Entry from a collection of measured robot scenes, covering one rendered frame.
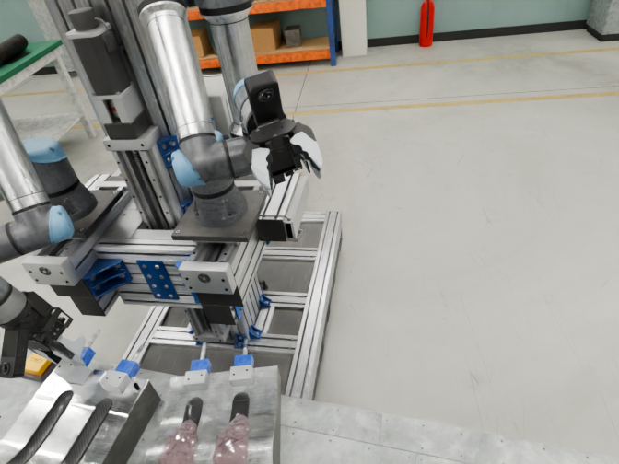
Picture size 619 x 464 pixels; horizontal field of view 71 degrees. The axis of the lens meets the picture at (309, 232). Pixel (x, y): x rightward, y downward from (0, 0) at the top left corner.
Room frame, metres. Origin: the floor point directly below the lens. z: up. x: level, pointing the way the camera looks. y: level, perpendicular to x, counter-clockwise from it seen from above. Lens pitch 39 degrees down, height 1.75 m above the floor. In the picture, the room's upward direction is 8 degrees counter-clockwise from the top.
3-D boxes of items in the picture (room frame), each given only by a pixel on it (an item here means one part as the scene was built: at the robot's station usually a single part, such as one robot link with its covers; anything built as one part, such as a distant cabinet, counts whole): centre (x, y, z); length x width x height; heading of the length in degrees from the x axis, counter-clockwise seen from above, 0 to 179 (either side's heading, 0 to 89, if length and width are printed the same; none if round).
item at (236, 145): (0.79, 0.08, 1.33); 0.11 x 0.08 x 0.11; 101
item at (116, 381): (0.65, 0.48, 0.89); 0.13 x 0.05 x 0.05; 160
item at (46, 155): (1.16, 0.73, 1.20); 0.13 x 0.12 x 0.14; 113
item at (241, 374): (0.64, 0.21, 0.85); 0.13 x 0.05 x 0.05; 177
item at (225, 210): (1.03, 0.24, 1.09); 0.15 x 0.15 x 0.10
